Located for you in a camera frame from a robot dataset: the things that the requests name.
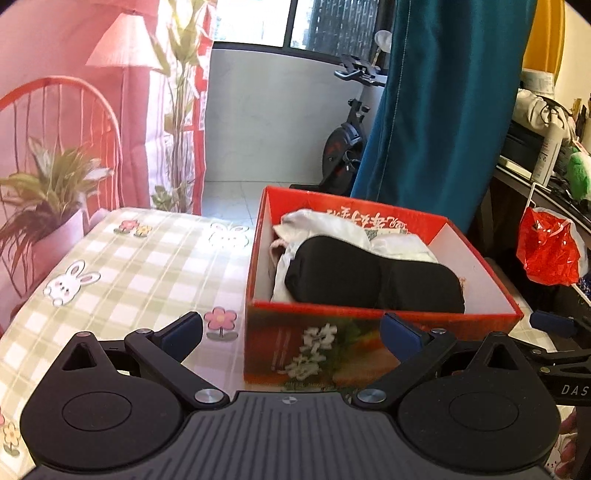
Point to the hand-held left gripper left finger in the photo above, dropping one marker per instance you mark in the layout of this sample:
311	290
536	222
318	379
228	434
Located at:
184	333

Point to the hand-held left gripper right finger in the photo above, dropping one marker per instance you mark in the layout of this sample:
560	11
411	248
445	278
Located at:
399	337

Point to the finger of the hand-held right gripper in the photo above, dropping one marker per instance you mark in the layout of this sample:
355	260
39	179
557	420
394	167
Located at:
551	323

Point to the black garment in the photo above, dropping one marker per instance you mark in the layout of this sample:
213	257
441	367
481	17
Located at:
369	277

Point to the red cardboard box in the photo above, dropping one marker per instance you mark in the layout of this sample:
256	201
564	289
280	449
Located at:
295	341

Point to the white garment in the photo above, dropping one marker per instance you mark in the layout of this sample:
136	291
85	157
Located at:
323	226

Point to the person's right hand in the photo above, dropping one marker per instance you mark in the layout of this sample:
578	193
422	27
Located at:
570	434

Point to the checked floral bedsheet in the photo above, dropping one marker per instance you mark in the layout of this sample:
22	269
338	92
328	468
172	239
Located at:
138	277

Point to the red plastic bag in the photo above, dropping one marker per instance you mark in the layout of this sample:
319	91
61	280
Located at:
549	249

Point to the green plush toy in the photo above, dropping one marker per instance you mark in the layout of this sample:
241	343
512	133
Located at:
581	175

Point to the white spray bottle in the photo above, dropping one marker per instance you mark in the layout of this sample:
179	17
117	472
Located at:
549	157

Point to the black case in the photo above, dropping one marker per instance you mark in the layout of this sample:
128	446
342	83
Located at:
519	147

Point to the black exercise bike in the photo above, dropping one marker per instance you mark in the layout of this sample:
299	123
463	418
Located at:
344	147

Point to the white cloth bag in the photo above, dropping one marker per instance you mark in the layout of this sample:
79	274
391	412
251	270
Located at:
535	108

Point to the teal curtain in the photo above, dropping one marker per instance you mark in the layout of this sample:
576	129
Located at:
434	115

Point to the yellow curtain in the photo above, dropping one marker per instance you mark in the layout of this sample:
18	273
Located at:
542	32

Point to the window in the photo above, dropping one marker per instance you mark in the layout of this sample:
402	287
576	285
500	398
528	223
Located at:
304	23

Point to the pink printed wall cloth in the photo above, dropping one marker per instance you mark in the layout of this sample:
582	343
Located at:
69	138

